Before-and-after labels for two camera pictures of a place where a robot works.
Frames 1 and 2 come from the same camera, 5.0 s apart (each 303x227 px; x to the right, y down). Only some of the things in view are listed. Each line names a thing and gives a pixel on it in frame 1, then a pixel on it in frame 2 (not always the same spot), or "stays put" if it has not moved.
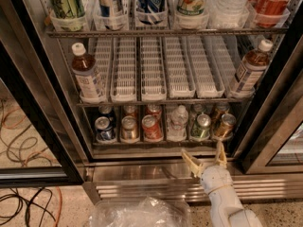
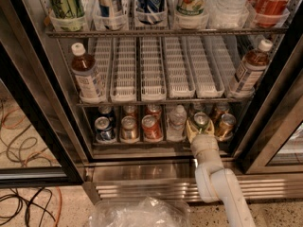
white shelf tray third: (152, 77) stays put
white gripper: (215, 177) → (202, 141)
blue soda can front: (103, 129) stays put
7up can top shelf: (192, 0) stays put
